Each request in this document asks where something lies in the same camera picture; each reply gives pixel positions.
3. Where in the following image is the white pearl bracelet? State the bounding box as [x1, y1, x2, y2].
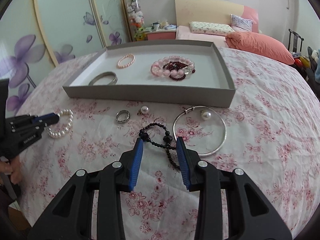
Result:
[47, 108, 74, 139]

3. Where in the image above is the silver cuff bangle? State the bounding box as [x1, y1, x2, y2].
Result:
[88, 72, 118, 86]

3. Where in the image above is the silver band ring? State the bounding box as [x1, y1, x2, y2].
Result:
[115, 109, 131, 124]

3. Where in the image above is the black bead bracelet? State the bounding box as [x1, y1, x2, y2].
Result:
[138, 122, 181, 170]

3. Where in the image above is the thin silver hoop bangle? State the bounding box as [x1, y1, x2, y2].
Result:
[172, 105, 227, 157]

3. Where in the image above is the large pink bead bracelet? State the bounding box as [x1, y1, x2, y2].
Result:
[150, 55, 196, 78]

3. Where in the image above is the person left hand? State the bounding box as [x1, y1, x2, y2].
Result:
[0, 155, 22, 185]

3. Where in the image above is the floral pink tablecloth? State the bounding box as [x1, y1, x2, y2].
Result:
[19, 48, 319, 236]

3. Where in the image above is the large pearl earring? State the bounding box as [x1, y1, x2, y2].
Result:
[201, 111, 212, 121]

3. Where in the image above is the floral sliding wardrobe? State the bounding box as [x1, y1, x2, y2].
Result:
[1, 0, 129, 117]

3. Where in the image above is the small pearl earring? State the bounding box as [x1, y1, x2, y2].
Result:
[137, 106, 150, 115]

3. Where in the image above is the grey shallow cardboard tray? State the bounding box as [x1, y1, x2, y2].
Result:
[63, 40, 236, 107]

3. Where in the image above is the plush toy display tube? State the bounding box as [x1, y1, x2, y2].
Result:
[125, 0, 145, 41]

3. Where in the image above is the folded salmon duvet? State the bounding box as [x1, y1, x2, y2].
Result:
[225, 31, 295, 65]

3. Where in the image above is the pink bedside cabinet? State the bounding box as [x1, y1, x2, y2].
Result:
[144, 29, 176, 41]

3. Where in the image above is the dark wooden chair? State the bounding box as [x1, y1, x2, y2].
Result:
[287, 29, 304, 53]

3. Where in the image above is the lilac patterned pillow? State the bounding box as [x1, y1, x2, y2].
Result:
[231, 14, 253, 31]

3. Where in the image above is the floral white pillow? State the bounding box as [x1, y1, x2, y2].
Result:
[189, 21, 235, 36]

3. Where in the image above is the pink bed with headboard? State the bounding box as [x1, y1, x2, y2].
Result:
[175, 0, 262, 48]

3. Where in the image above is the pink pearl bracelet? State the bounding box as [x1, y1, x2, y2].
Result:
[117, 53, 136, 69]

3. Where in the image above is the dark red bead bracelet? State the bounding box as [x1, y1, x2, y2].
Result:
[162, 60, 193, 82]

